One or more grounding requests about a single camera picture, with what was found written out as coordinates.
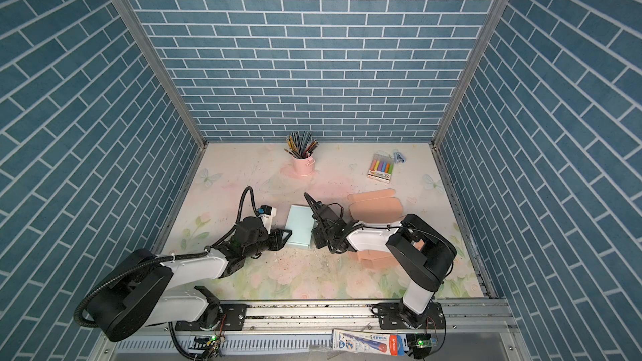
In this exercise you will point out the light blue paper box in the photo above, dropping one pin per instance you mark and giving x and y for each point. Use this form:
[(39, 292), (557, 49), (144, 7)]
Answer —
[(300, 222)]

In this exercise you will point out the pack of coloured markers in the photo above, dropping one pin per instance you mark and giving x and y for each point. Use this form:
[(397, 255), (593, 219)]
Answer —
[(381, 168)]

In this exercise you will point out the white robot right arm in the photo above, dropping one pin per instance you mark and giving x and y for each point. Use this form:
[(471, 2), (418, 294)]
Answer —
[(423, 253)]

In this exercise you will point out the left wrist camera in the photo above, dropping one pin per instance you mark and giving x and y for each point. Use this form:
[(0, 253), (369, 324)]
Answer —
[(267, 214)]

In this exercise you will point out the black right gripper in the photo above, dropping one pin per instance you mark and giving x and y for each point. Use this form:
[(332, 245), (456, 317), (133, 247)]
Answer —
[(315, 236)]

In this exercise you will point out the pink flat paper box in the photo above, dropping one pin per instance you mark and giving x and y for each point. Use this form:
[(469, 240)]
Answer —
[(381, 206)]

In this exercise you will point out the left aluminium corner post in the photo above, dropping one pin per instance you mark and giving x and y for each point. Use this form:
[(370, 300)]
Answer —
[(142, 40)]

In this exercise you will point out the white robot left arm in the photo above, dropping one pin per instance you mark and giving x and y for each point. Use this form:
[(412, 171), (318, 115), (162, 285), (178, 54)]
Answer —
[(149, 290)]

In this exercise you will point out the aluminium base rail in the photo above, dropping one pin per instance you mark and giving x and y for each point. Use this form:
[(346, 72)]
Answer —
[(476, 315)]

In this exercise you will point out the white toothpaste style box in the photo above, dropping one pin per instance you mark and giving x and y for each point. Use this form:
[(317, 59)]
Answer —
[(368, 343)]

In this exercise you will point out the pink metal pencil bucket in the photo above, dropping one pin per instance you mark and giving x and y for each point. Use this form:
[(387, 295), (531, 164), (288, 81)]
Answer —
[(303, 167)]

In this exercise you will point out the aluminium corner post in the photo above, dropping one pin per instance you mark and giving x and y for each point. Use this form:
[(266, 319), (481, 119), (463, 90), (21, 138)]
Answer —
[(142, 40), (495, 12)]

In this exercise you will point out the bundle of coloured pencils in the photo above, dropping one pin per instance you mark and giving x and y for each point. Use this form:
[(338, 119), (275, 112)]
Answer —
[(301, 145)]

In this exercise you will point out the right aluminium corner post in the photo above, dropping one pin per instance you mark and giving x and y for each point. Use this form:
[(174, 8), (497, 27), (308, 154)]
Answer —
[(495, 12)]

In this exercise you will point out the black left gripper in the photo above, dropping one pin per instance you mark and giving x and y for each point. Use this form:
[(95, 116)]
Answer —
[(277, 236)]

